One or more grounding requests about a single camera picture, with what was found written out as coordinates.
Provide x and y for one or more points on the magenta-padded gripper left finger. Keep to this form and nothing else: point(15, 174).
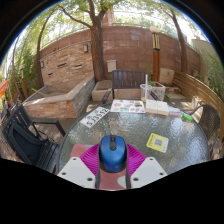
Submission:
point(78, 170)

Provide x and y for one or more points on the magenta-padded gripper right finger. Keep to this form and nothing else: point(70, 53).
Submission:
point(146, 170)

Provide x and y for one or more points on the blue and black computer mouse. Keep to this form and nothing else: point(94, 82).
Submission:
point(112, 155)

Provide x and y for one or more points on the yellow square code card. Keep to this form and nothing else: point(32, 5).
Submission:
point(157, 142)

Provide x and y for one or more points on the white lettered sign plate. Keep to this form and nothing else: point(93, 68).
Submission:
point(94, 117)

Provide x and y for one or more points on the black slatted chair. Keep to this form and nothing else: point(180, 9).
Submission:
point(26, 143)

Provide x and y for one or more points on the blue and white booklet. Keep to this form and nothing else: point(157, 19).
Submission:
point(175, 111)

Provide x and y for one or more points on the green plastic bottle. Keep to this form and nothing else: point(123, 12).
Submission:
point(187, 117)

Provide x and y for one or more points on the raised stone garden bed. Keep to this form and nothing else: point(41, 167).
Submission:
point(53, 106)

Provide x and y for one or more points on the clear plastic cup with straw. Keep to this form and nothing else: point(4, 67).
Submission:
point(145, 92)

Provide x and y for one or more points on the white square planter box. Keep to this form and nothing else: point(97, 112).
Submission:
point(159, 91)

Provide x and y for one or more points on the brown wicker chair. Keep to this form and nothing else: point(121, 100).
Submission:
point(210, 121)

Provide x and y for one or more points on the dark wooden slatted chair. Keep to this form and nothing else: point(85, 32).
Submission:
point(128, 79)

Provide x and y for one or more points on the wooden slat fence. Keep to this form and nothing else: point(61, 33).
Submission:
point(195, 88)

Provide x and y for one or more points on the beige stone slab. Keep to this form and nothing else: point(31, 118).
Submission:
point(166, 76)

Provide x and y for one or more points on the thin leaning tree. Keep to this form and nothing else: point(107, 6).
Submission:
point(39, 66)

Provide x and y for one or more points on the thick forked tree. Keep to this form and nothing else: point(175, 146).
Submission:
point(98, 50)

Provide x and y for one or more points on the slim straight tree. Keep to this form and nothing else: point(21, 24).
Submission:
point(182, 50)

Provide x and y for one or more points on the grey wall utility box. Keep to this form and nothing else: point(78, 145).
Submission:
point(111, 66)

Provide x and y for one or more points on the dark wall lamp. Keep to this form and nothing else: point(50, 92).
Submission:
point(42, 64)
point(86, 48)

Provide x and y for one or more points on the wooden garden lamp post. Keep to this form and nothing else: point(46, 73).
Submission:
point(155, 56)

